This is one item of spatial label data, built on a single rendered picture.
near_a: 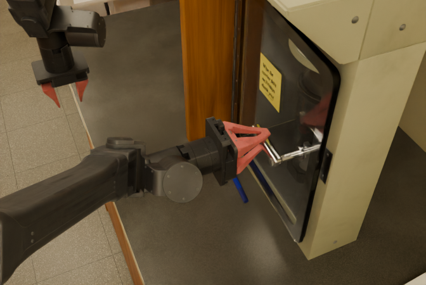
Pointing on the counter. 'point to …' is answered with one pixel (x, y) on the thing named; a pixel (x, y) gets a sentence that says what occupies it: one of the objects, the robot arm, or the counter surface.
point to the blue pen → (240, 190)
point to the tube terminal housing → (368, 104)
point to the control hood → (318, 3)
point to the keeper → (326, 165)
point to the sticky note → (270, 82)
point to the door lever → (274, 159)
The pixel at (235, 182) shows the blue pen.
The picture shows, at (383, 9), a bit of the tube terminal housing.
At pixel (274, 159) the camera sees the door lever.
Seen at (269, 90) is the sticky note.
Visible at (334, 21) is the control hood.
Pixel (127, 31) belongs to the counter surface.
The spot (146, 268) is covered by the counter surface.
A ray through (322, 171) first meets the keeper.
